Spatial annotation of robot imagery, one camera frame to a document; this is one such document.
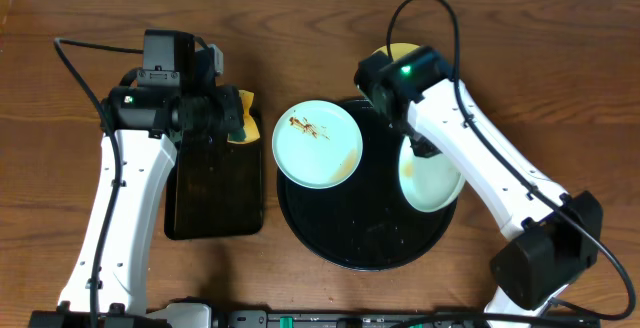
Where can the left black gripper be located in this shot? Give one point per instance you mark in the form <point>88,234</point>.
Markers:
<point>233,110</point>

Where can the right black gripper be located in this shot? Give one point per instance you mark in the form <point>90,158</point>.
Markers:
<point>423,147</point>

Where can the light blue plate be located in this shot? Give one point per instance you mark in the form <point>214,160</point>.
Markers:
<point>317,144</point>
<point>428,184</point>

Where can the yellow green sponge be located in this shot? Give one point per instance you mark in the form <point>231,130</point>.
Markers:
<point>247,120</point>

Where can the yellow plate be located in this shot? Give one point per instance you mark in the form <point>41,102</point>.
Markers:
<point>398,50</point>

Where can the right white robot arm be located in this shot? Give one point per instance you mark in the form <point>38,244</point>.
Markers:
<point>552,237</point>

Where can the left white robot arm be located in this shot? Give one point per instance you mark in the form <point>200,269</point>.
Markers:
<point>107,287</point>

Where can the black rectangular tray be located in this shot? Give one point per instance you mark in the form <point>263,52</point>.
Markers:
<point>216,187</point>

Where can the black round tray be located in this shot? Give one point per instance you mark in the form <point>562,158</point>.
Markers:
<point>364,223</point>

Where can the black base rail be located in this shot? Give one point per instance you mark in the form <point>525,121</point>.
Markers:
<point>350,319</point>

